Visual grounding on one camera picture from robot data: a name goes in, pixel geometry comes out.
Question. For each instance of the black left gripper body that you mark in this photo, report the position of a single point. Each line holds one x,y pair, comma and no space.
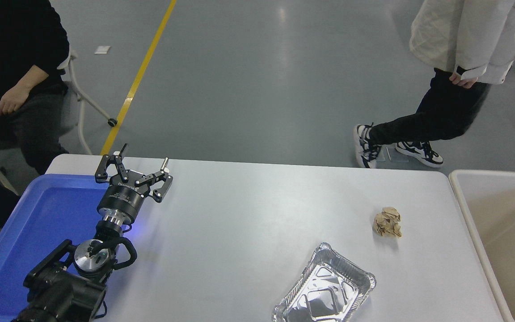
122,197

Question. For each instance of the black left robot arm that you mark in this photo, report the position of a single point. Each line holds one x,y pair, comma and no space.
61,290

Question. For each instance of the person's left hand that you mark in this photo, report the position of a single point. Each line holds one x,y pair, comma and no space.
12,100

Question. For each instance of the person's hand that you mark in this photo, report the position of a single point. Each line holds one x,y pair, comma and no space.
463,82

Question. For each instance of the grey office chair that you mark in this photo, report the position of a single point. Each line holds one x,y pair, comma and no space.
81,94

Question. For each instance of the blue plastic tray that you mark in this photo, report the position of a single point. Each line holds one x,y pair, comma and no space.
38,223

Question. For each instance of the white paper sheet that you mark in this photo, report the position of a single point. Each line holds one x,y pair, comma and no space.
102,49

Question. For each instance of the silver foil tray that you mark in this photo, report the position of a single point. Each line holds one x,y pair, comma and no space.
324,290

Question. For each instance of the crumpled tan paper ball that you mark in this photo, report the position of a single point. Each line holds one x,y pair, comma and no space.
387,222

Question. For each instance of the clear floor plate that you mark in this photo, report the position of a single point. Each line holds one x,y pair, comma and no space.
391,156

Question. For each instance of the large pale bin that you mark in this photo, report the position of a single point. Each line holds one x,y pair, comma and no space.
508,232

